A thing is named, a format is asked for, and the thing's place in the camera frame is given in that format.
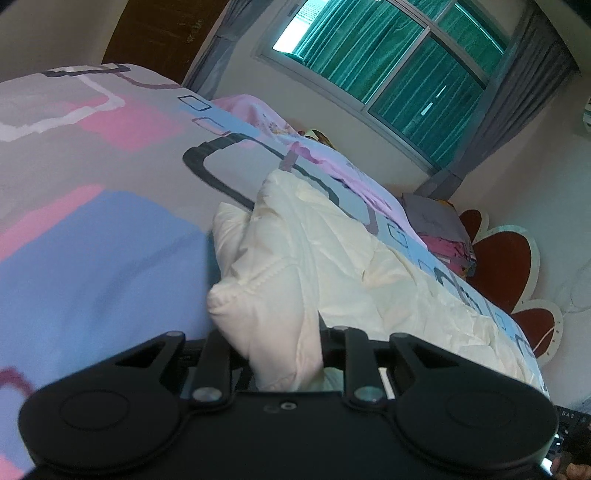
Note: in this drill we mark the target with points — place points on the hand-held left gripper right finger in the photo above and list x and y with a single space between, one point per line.
355 364

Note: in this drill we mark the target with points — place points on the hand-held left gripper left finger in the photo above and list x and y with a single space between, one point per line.
214 362

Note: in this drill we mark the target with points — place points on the cream white puffer jacket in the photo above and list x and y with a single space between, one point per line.
369 286

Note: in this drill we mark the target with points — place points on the pile of pink clothes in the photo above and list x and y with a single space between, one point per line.
450 254

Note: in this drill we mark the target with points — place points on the grey pillow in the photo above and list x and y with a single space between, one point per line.
434 217

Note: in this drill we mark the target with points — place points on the red and white headboard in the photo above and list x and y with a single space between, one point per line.
503 263

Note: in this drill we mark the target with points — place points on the bed with patterned sheet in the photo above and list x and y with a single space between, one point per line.
92 207

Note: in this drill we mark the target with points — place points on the pink blanket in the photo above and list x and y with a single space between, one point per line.
323 157

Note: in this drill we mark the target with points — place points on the yellow cloth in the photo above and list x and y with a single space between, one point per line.
319 137

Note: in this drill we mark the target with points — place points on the grey curtain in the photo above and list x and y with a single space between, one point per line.
517 106
217 50

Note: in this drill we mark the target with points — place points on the window with green blinds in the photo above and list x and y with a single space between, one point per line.
397 60

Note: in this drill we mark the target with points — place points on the brown wooden door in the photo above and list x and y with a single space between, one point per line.
157 37

